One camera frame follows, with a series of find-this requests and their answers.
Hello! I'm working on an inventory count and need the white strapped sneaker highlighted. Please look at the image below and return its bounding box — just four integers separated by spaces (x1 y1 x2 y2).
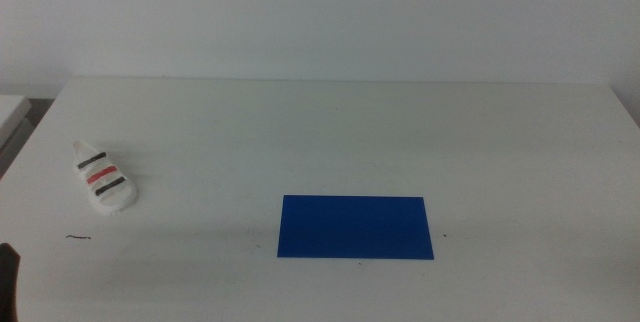
72 140 138 217

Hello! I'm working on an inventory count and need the blue rectangular mat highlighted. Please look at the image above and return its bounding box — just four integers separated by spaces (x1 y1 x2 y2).
277 194 435 261

